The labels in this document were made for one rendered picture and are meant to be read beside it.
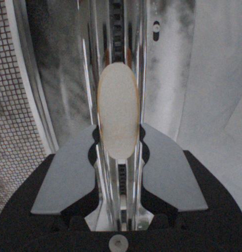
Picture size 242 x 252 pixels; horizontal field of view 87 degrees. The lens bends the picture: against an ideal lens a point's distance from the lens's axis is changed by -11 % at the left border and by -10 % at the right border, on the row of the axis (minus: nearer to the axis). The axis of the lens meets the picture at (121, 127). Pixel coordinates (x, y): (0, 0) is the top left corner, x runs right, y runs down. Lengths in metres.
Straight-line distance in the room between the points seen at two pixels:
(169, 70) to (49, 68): 0.17
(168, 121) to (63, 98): 0.17
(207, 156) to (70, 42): 0.34
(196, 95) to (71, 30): 0.22
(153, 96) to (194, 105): 0.10
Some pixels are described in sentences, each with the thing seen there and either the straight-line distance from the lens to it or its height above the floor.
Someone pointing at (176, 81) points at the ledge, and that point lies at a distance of 0.20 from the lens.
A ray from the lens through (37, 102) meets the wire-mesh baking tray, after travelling 0.18.
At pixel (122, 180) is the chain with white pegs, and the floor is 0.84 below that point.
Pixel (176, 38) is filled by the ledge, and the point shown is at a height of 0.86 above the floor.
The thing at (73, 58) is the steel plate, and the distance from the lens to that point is 0.23.
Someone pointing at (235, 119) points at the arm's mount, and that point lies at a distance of 0.32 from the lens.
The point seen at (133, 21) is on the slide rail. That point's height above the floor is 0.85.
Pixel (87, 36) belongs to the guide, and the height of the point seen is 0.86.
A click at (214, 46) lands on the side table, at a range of 0.27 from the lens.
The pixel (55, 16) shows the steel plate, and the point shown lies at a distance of 0.24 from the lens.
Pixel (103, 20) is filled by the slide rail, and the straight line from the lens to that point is 0.20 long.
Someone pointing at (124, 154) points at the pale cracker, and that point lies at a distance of 0.15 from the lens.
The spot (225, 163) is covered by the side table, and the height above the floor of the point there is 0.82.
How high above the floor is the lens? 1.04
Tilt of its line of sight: 61 degrees down
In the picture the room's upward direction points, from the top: 178 degrees clockwise
